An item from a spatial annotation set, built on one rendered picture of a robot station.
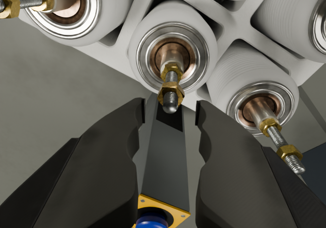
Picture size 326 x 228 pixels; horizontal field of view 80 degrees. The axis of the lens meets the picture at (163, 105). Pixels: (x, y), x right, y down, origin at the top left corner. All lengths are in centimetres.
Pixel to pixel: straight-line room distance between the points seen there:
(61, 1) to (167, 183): 23
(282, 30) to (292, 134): 45
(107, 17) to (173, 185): 22
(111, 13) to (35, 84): 44
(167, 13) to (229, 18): 10
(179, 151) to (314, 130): 45
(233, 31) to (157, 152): 20
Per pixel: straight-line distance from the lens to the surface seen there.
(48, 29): 23
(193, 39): 20
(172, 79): 15
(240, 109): 25
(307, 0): 23
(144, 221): 27
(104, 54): 30
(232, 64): 27
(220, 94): 24
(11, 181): 98
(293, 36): 24
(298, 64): 33
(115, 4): 22
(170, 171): 29
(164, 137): 33
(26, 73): 62
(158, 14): 20
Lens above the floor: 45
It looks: 58 degrees down
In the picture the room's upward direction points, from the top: 174 degrees counter-clockwise
